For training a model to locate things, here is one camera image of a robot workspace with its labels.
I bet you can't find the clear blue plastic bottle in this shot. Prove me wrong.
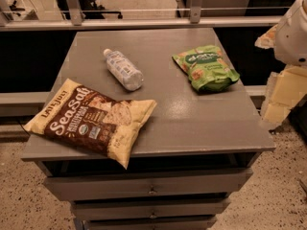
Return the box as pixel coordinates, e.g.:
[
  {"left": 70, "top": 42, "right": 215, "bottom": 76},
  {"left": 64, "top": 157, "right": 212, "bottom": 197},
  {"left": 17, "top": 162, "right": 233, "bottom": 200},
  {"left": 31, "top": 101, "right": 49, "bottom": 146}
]
[{"left": 104, "top": 49, "right": 144, "bottom": 91}]

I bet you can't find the metal railing frame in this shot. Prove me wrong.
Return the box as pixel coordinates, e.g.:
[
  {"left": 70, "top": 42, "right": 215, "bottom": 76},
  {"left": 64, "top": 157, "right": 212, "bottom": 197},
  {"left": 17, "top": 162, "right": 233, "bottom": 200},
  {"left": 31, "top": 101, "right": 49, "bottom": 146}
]
[{"left": 1, "top": 0, "right": 294, "bottom": 32}]

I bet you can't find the drawer knob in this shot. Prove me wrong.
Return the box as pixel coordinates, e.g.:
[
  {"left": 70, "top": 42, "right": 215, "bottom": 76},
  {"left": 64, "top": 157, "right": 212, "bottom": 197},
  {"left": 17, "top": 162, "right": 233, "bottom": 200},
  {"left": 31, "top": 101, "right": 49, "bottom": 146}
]
[
  {"left": 149, "top": 212, "right": 158, "bottom": 219},
  {"left": 148, "top": 186, "right": 157, "bottom": 196}
]

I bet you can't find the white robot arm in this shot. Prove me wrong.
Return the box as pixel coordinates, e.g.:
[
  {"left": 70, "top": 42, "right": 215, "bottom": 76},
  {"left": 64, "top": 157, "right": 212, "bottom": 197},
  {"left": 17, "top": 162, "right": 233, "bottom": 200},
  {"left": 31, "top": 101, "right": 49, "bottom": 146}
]
[{"left": 255, "top": 0, "right": 307, "bottom": 130}]

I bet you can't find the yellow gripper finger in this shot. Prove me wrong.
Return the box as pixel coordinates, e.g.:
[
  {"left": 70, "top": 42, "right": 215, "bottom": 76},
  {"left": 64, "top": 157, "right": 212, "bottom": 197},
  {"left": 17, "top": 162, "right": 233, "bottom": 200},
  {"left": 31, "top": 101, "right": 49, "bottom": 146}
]
[
  {"left": 260, "top": 65, "right": 307, "bottom": 130},
  {"left": 254, "top": 25, "right": 277, "bottom": 49}
]

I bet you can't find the green snack pouch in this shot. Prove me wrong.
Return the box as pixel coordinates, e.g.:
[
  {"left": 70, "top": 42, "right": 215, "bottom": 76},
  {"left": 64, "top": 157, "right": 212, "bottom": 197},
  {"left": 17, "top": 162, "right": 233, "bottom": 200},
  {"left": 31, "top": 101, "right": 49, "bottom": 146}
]
[{"left": 172, "top": 45, "right": 240, "bottom": 92}]

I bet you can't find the yellow brown chips bag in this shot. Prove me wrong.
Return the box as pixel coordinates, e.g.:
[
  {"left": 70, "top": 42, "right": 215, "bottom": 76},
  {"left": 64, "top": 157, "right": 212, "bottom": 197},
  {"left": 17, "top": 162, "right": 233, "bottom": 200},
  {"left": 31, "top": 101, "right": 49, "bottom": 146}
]
[{"left": 25, "top": 80, "right": 156, "bottom": 167}]

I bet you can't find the top drawer knob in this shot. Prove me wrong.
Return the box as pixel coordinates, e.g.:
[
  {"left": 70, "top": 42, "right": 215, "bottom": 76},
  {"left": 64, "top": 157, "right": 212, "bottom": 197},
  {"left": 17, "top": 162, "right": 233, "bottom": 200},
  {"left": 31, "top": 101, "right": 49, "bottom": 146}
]
[{"left": 148, "top": 186, "right": 157, "bottom": 196}]

